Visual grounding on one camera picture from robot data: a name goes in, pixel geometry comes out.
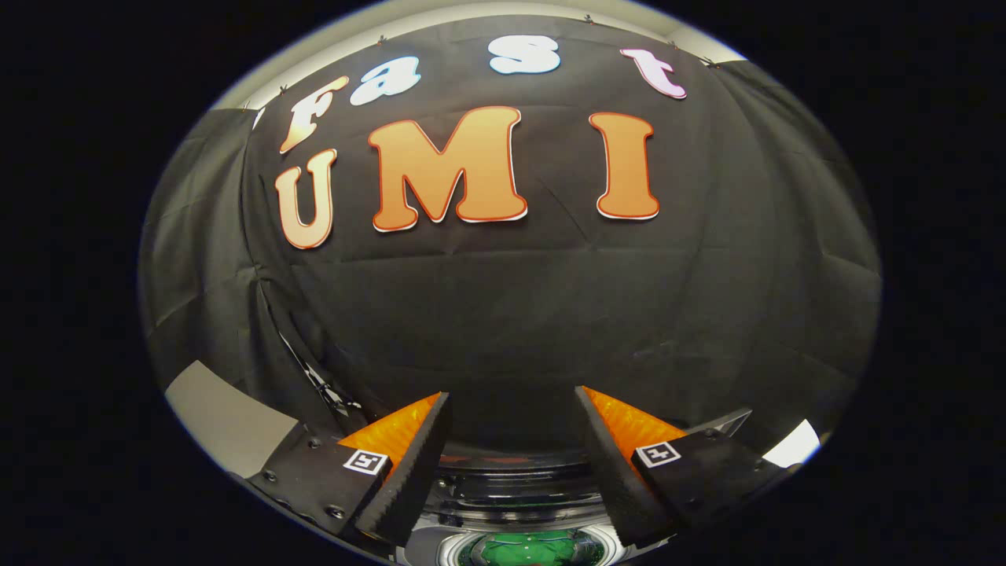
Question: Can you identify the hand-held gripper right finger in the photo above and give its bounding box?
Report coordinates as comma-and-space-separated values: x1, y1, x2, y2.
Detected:
574, 385, 802, 549

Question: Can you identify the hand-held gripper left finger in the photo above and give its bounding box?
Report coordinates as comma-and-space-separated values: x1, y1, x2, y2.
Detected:
245, 391, 453, 549

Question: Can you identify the green polo shirt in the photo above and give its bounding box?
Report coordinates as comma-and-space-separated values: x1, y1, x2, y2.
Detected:
472, 531, 608, 566

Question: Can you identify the black backdrop cloth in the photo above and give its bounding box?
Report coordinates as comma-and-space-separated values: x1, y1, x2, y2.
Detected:
140, 14, 883, 472

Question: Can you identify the small grey washing machine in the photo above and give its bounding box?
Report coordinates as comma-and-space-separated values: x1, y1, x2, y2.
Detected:
389, 440, 633, 566

